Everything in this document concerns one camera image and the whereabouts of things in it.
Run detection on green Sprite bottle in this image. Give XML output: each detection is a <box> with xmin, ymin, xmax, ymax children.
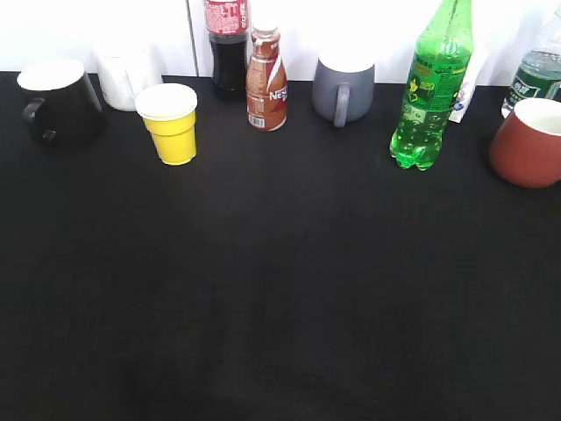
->
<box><xmin>389</xmin><ymin>0</ymin><xmax>474</xmax><ymax>171</ymax></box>

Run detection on yellow plastic cup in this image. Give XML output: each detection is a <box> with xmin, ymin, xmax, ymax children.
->
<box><xmin>135</xmin><ymin>82</ymin><xmax>198</xmax><ymax>166</ymax></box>

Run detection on clear Cestbon water bottle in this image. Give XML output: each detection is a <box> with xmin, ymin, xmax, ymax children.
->
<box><xmin>501</xmin><ymin>4</ymin><xmax>560</xmax><ymax>118</ymax></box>

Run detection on grey mug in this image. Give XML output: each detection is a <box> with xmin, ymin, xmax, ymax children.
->
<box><xmin>311</xmin><ymin>54</ymin><xmax>375</xmax><ymax>128</ymax></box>

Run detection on brown Nescafe coffee bottle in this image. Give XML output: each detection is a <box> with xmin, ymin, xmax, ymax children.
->
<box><xmin>245</xmin><ymin>21</ymin><xmax>288</xmax><ymax>132</ymax></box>

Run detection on cola bottle red label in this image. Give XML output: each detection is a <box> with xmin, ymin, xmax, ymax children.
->
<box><xmin>204</xmin><ymin>0</ymin><xmax>250</xmax><ymax>99</ymax></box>

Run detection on white mug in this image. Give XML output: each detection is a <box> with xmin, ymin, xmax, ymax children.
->
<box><xmin>94</xmin><ymin>42</ymin><xmax>163</xmax><ymax>111</ymax></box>

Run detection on black mug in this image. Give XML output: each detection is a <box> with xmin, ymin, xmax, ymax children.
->
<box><xmin>17</xmin><ymin>58</ymin><xmax>105</xmax><ymax>146</ymax></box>

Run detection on white blue carton box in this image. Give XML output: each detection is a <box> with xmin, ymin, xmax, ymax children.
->
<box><xmin>449</xmin><ymin>47</ymin><xmax>489</xmax><ymax>124</ymax></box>

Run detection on red-brown mug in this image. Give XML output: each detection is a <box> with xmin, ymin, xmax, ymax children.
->
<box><xmin>489</xmin><ymin>98</ymin><xmax>560</xmax><ymax>189</ymax></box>

